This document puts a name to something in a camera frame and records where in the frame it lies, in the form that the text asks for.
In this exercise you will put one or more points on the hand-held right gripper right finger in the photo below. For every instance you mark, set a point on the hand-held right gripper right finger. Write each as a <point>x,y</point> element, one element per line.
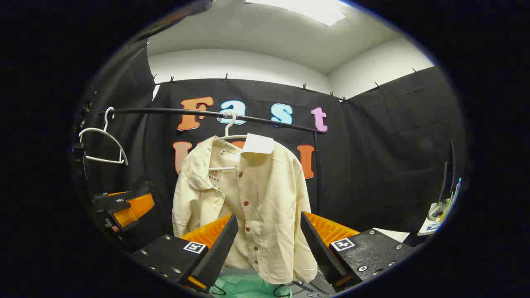
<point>323,252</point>

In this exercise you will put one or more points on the green laundry hamper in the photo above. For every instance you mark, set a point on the green laundry hamper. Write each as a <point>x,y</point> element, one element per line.
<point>244,287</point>

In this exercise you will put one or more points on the cream button-up shirt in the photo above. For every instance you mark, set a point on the cream button-up shirt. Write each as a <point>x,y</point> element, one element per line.
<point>269,186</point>

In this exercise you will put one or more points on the black backdrop cloth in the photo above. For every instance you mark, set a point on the black backdrop cloth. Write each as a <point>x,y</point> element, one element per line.
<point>372,145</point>

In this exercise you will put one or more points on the black clothes rack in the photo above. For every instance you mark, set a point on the black clothes rack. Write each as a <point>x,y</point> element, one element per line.
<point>165,111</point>

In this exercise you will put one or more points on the white hanger holding shirt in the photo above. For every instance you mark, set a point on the white hanger holding shirt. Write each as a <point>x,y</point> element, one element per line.
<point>232,137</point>

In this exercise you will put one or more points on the empty white hanger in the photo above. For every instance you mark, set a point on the empty white hanger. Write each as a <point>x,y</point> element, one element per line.
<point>103,159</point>

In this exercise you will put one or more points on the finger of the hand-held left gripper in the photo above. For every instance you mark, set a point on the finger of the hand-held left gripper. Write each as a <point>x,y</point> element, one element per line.
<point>132,211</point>
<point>112,202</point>

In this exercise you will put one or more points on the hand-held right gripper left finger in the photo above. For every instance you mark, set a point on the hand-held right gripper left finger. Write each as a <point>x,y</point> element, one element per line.
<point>219,256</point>

